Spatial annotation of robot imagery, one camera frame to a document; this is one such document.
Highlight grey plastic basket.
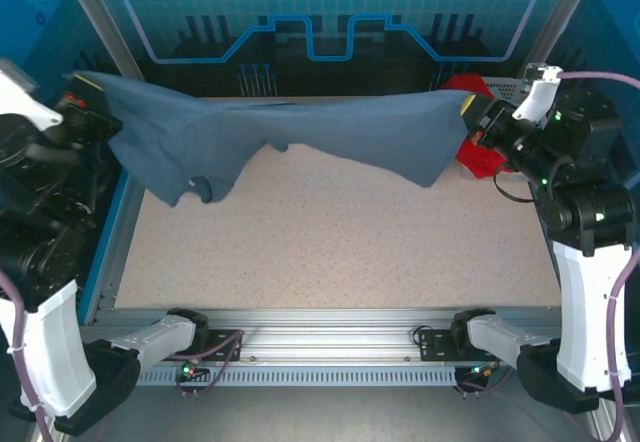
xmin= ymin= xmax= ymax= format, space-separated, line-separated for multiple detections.
xmin=480 ymin=75 xmax=532 ymax=109

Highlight red t-shirt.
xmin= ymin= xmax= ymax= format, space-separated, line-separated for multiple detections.
xmin=439 ymin=73 xmax=507 ymax=180

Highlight aluminium table side rail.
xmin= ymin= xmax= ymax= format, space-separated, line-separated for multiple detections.
xmin=97 ymin=171 xmax=147 ymax=323

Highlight blue t-shirt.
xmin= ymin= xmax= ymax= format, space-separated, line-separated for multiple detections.
xmin=73 ymin=69 xmax=477 ymax=208

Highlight slotted grey cable duct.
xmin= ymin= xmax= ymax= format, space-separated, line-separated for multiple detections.
xmin=137 ymin=364 xmax=460 ymax=388

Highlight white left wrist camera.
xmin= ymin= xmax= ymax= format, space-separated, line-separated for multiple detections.
xmin=0 ymin=58 xmax=65 ymax=132

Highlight aluminium frame post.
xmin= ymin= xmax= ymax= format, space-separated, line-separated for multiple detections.
xmin=528 ymin=0 xmax=602 ymax=72
xmin=55 ymin=0 xmax=147 ymax=86

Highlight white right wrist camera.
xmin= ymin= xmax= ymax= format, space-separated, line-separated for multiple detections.
xmin=511 ymin=62 xmax=565 ymax=124

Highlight blue table edge trim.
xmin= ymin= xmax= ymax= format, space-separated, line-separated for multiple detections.
xmin=82 ymin=171 xmax=134 ymax=324

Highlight small LED indicator board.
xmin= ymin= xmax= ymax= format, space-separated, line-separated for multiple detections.
xmin=457 ymin=360 xmax=501 ymax=383
xmin=177 ymin=359 xmax=211 ymax=382

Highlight thin base wiring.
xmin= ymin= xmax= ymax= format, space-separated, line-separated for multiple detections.
xmin=173 ymin=329 xmax=246 ymax=400
xmin=452 ymin=356 xmax=516 ymax=400

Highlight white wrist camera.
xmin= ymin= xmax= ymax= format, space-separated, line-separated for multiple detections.
xmin=511 ymin=62 xmax=565 ymax=124
xmin=0 ymin=58 xmax=65 ymax=132

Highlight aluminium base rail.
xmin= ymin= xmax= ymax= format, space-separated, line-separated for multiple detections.
xmin=82 ymin=306 xmax=562 ymax=364

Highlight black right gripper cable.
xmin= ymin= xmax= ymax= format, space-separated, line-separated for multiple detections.
xmin=492 ymin=155 xmax=562 ymax=204

